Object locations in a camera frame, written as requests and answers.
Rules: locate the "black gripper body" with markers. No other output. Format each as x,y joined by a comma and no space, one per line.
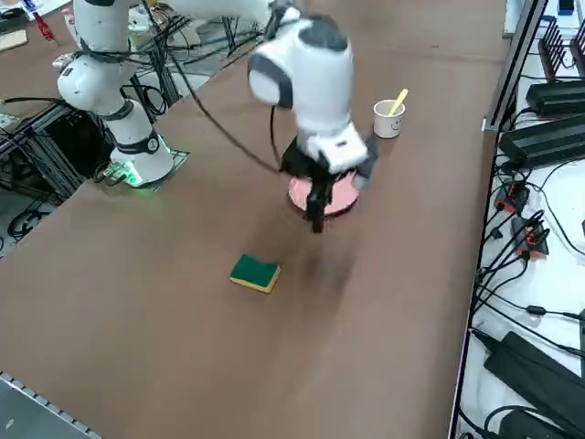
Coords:
317,174

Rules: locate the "green and yellow sponge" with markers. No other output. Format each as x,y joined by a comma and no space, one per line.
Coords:
251,270

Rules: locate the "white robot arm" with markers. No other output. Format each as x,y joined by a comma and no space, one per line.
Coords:
320,91

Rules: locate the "pink plate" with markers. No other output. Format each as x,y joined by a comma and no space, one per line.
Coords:
343,196

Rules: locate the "yellow spoon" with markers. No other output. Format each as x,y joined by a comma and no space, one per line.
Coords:
401,97

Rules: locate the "dark power adapter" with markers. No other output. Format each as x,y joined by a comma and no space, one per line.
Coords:
539,139

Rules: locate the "long black power adapter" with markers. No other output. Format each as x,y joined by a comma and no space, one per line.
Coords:
557,96

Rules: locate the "dark slotted rack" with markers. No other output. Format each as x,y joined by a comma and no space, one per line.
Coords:
555,55

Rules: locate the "large black power adapter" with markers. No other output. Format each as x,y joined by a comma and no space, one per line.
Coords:
530,370

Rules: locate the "small white bottle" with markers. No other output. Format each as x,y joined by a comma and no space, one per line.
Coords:
69,17

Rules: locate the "brown cardboard piece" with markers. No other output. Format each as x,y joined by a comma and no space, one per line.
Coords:
11,40

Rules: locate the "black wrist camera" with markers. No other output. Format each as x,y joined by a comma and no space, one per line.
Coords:
292,162

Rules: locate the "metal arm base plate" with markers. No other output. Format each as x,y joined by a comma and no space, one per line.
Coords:
178,157

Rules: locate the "aluminium frame post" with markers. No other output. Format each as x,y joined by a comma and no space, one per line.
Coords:
516,68

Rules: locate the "black aluminium frame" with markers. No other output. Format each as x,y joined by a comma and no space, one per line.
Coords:
55,151

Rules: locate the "grey metal rail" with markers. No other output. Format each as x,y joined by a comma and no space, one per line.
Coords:
27,411

